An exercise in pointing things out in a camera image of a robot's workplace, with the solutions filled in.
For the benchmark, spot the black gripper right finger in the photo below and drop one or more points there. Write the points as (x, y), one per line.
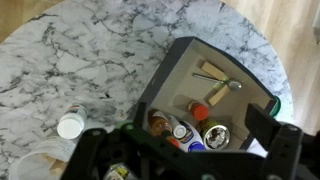
(261, 125)

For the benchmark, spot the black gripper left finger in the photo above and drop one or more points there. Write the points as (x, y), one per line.
(140, 116)

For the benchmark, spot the white bottle with blue cap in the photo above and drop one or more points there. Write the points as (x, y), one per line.
(191, 135)

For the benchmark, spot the brown sauce bottle red cap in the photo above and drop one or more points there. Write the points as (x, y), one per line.
(158, 123)

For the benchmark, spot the small white cap bottle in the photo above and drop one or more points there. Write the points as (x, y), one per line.
(177, 129)

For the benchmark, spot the dark blue open box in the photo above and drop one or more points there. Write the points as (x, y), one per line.
(173, 90)

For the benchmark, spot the white pill bottle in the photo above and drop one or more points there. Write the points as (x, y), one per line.
(70, 125)

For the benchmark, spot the green plastic object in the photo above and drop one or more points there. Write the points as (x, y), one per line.
(276, 106)

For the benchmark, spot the silver tin can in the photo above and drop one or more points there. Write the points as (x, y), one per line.
(216, 136)

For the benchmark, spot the metal spoon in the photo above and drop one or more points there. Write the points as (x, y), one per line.
(233, 84)

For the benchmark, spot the small jar with orange cap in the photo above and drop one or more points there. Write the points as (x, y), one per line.
(200, 111)

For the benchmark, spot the small wooden piece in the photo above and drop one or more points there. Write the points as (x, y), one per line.
(58, 165)

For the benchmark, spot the clear plastic cup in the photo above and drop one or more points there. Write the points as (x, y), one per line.
(31, 156)

